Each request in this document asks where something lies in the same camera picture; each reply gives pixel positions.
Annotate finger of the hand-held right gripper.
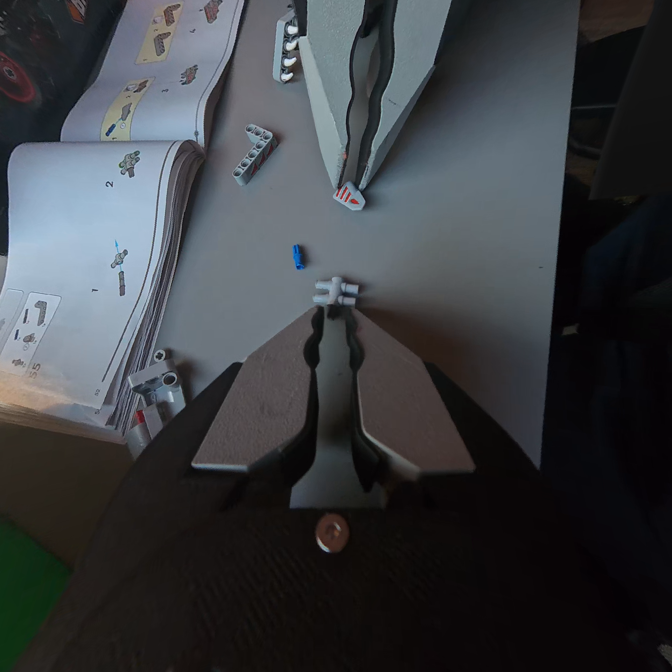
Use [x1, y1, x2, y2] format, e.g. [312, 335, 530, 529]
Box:
[298, 0, 371, 191]
[359, 0, 453, 191]

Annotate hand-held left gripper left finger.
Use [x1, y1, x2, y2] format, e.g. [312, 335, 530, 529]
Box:
[191, 306, 321, 470]

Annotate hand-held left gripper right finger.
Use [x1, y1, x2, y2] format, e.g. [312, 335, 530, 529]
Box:
[344, 307, 476, 494]

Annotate grey L-shaped holed beam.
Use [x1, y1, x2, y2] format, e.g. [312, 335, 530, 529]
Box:
[273, 13, 301, 82]

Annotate small grey red-striped panel brick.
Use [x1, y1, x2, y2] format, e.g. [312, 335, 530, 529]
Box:
[332, 181, 365, 212]

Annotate grey cross connector brick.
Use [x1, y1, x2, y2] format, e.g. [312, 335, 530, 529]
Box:
[313, 275, 360, 309]

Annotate black toy set box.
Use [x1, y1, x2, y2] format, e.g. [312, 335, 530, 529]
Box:
[0, 0, 127, 145]

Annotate grey red-stickered bent beam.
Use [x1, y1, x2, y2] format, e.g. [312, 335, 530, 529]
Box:
[231, 123, 280, 186]

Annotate grey brick assembly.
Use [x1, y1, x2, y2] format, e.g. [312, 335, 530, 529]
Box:
[126, 348, 186, 457]

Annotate dark chair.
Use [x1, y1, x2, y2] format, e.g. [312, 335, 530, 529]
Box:
[569, 0, 672, 200]

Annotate open instruction booklet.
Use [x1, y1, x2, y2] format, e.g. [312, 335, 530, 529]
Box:
[0, 0, 247, 447]

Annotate green plastic bin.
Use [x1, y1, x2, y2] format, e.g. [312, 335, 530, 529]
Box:
[0, 517, 71, 672]

